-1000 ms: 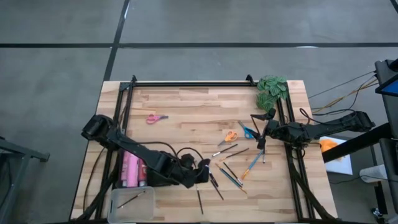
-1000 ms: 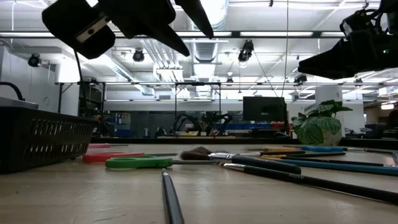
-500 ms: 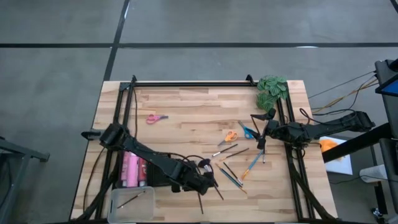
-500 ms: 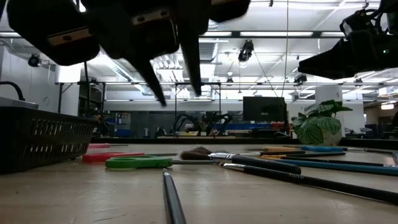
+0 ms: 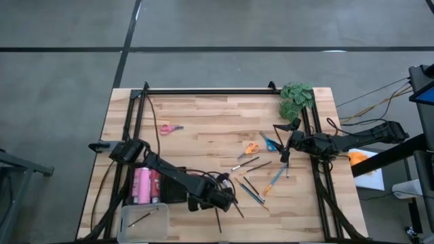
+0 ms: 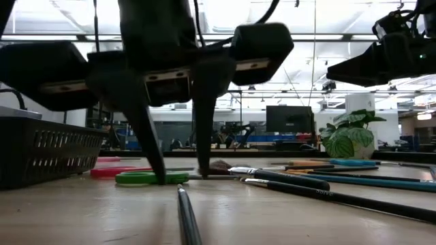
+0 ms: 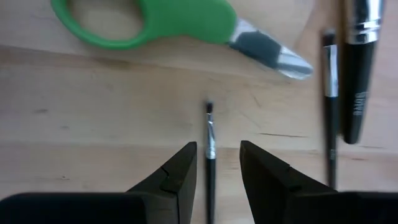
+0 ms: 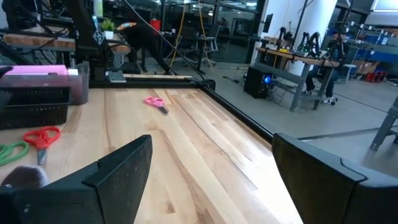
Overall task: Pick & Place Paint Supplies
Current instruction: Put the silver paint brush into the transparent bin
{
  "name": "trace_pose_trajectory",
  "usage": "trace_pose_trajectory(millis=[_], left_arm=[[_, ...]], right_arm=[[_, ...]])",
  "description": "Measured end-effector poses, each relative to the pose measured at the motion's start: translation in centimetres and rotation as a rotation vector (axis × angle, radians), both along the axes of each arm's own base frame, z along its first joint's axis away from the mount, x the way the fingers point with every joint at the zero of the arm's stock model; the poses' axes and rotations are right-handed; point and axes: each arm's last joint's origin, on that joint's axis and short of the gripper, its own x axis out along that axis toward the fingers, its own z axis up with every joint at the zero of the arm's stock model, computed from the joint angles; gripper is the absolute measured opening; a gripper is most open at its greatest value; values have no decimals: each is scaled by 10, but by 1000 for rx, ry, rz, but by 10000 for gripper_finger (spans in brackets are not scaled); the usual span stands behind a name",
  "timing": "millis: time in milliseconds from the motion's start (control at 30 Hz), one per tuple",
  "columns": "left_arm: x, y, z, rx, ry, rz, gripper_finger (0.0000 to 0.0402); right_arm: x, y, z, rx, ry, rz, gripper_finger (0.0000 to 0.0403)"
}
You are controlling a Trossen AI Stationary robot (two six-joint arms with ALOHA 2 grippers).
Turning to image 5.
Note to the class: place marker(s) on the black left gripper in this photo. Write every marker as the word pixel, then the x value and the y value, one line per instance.
pixel 217 200

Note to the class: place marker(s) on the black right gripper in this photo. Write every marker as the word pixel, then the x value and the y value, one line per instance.
pixel 298 142

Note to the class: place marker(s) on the thin black paintbrush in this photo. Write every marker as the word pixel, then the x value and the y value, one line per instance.
pixel 239 210
pixel 142 217
pixel 218 222

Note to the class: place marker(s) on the short silver ferrule paintbrush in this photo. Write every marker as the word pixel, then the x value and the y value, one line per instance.
pixel 287 171

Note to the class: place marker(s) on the black paintbrush silver end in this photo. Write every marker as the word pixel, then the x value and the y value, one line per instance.
pixel 254 189

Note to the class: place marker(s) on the gold ferrule black paintbrush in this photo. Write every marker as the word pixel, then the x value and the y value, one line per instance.
pixel 256 167

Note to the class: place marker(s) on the red paint bottle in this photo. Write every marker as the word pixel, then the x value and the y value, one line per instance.
pixel 155 184

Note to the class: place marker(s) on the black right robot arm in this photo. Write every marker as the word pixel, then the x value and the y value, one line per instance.
pixel 366 135

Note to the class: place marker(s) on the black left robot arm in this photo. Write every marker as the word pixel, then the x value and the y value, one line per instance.
pixel 169 173

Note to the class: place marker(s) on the blue scissors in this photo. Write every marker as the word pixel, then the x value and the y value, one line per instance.
pixel 271 145

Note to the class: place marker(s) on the orange scissors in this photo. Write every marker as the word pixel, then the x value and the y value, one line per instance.
pixel 252 148

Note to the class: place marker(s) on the potted green striped plant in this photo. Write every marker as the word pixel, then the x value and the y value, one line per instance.
pixel 296 100

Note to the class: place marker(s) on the silver ferrule black paintbrush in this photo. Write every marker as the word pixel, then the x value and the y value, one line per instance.
pixel 245 163

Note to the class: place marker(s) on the black mesh basket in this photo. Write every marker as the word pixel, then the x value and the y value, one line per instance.
pixel 169 196

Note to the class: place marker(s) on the orange object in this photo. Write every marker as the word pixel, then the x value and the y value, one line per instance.
pixel 358 158

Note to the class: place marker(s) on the clear plastic bin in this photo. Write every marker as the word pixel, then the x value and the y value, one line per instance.
pixel 149 234

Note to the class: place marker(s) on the pink scissors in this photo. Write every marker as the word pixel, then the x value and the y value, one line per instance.
pixel 167 129

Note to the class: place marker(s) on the white sheet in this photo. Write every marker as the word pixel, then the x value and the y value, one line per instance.
pixel 373 179

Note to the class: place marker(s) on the black diagonal beam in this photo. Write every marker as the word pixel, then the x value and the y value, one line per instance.
pixel 390 156

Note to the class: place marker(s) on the white cylinder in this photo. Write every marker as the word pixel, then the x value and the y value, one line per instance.
pixel 408 189

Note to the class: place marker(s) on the black equipment stand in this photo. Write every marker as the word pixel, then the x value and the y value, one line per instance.
pixel 424 128

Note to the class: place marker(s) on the blue screen tablet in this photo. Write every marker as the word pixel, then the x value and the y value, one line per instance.
pixel 424 95

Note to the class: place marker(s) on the black caster wheel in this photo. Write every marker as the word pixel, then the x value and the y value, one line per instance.
pixel 413 234

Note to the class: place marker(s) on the grey metal cart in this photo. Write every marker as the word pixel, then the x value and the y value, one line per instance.
pixel 20 166

